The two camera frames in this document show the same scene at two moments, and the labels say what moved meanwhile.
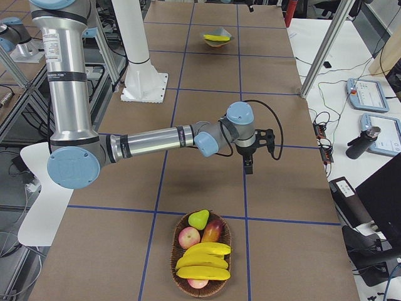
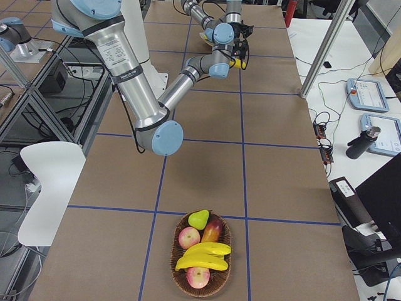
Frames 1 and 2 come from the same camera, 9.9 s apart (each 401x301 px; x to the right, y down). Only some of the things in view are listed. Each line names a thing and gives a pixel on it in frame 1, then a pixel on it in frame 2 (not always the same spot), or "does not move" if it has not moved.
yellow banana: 203,272 → 237,63
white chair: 41,224 does not move
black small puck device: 327,64 does not move
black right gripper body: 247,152 → 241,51
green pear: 199,219 does not move
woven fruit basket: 201,253 does not move
